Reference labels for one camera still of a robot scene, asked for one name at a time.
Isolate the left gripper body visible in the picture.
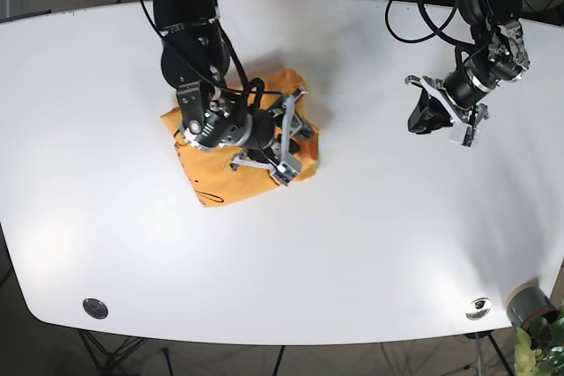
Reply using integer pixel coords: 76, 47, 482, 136
445, 41, 530, 114

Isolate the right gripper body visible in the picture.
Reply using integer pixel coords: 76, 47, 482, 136
174, 85, 283, 161

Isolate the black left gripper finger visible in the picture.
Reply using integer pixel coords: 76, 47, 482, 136
447, 102, 489, 147
404, 75, 458, 135

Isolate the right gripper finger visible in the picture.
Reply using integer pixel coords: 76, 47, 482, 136
229, 154, 296, 187
275, 87, 311, 174

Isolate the orange T-shirt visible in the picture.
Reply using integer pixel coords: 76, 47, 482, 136
160, 68, 319, 208

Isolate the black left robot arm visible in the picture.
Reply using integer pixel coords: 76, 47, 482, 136
405, 0, 530, 147

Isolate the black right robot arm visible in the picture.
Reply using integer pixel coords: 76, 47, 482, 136
144, 0, 313, 186

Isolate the right silver table grommet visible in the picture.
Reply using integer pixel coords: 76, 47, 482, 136
465, 298, 492, 321

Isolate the silver table grommet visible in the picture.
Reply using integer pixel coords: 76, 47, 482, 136
83, 298, 108, 320
465, 298, 492, 321

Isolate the grey plant pot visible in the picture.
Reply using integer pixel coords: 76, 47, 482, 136
504, 281, 559, 329

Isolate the green potted plant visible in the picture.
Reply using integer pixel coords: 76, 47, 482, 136
514, 309, 563, 376

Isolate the left silver table grommet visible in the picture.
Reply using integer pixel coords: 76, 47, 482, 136
83, 298, 108, 320

